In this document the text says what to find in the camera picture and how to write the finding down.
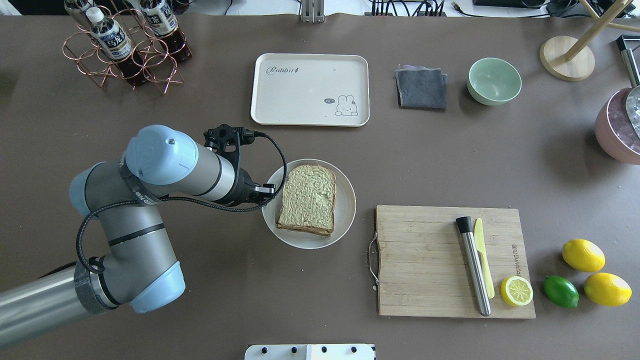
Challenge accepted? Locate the tea bottle one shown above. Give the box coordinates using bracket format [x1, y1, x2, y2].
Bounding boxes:
[86, 6, 147, 86]

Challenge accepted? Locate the cream rabbit tray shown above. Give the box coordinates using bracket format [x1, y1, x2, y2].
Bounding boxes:
[250, 53, 370, 127]

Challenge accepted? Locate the wooden cutting board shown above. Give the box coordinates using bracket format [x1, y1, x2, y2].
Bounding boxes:
[375, 205, 537, 319]

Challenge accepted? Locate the tea bottle three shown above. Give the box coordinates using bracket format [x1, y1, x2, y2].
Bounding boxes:
[63, 0, 95, 31]

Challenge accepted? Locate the metal ice scoop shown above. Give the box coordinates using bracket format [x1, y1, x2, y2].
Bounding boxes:
[615, 35, 640, 137]

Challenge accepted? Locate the pink ice bowl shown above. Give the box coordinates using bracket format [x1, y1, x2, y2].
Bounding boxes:
[595, 88, 640, 166]

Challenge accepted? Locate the lemon half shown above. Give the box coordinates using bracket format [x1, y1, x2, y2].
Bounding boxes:
[500, 276, 534, 306]

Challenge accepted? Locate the whole lemon one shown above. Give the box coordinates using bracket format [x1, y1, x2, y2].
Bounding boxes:
[562, 238, 606, 272]

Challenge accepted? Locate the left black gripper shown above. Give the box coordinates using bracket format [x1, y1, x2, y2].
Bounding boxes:
[203, 124, 276, 207]

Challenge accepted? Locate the mint green bowl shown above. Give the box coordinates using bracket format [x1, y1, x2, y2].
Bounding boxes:
[466, 57, 522, 106]

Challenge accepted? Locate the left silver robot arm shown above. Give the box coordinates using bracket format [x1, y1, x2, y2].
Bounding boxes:
[0, 124, 281, 347]

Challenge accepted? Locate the grey folded cloth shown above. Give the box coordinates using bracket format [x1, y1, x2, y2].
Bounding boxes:
[395, 64, 448, 111]

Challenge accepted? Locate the white round plate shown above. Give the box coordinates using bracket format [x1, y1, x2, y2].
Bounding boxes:
[262, 158, 357, 249]

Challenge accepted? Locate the yellow plastic knife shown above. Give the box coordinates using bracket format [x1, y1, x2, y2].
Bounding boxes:
[473, 218, 495, 299]

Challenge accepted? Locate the copper wire bottle rack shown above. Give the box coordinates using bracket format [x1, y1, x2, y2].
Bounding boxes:
[62, 0, 192, 94]

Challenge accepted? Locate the tea bottle two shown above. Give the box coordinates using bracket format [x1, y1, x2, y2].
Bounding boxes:
[139, 0, 192, 63]

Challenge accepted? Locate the green spread bread slice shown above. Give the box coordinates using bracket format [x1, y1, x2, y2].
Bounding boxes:
[276, 164, 336, 229]

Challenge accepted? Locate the wooden mug tree stand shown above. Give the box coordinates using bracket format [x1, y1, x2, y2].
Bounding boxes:
[539, 0, 640, 82]

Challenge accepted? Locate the green lime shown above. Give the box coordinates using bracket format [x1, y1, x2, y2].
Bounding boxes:
[542, 275, 579, 309]

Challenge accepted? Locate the whole lemon two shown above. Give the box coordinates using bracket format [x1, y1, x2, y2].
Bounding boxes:
[583, 272, 633, 306]

